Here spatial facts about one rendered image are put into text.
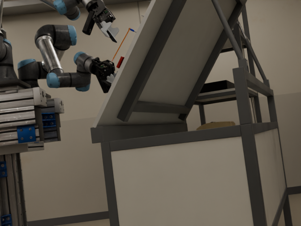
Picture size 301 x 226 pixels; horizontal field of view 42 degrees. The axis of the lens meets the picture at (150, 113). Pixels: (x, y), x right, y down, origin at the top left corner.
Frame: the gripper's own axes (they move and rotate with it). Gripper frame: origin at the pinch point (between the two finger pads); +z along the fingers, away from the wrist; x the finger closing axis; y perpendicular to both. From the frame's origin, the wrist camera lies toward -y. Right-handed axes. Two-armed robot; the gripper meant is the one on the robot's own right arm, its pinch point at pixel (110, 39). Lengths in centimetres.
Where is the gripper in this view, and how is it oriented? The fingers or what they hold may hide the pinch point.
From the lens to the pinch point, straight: 188.7
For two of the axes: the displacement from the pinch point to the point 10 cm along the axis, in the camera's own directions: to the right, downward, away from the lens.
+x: 3.3, 1.1, 9.4
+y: 7.8, -6.0, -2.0
